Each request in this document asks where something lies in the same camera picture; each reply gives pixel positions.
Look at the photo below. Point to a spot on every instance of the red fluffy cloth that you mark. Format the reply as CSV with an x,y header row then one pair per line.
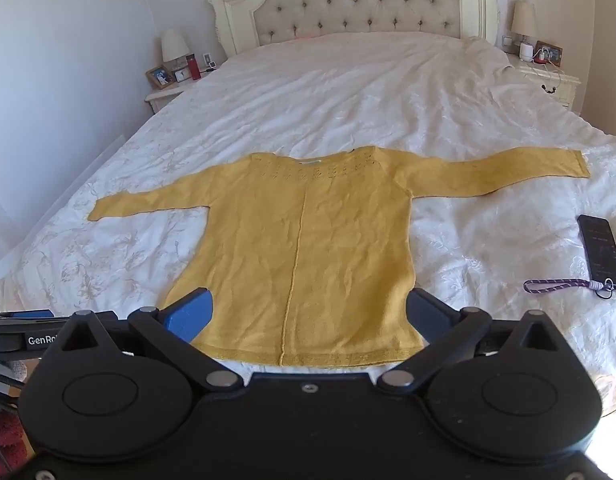
x,y
2,432

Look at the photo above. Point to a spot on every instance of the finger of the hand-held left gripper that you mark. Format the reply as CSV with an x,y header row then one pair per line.
x,y
30,314

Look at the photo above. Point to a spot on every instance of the cream nightstand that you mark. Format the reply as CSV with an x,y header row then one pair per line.
x,y
548,77
162,97

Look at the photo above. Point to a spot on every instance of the white round speaker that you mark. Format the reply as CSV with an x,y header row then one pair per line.
x,y
526,52

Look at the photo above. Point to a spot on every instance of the cream tufted bed headboard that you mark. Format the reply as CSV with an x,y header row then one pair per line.
x,y
358,5

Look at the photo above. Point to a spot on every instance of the yellow knit sweater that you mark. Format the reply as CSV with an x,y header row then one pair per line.
x,y
313,260

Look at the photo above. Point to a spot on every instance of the white embroidered bedspread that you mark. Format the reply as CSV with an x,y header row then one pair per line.
x,y
338,95

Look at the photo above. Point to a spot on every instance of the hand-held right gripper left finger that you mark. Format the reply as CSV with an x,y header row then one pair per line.
x,y
187,314

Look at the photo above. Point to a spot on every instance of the small white clock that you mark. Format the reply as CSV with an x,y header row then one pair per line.
x,y
182,75

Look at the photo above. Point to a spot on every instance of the wooden photo frame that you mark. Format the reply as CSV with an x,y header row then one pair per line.
x,y
160,77
550,52

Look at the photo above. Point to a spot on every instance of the black smartphone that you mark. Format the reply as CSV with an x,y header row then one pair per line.
x,y
602,250

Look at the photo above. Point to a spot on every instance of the red bottle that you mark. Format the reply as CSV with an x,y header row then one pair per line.
x,y
193,67

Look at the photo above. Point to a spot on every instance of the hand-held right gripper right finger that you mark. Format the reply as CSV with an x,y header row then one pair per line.
x,y
422,310

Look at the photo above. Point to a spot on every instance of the white shade table lamp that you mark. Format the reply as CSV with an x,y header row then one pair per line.
x,y
173,42
524,17

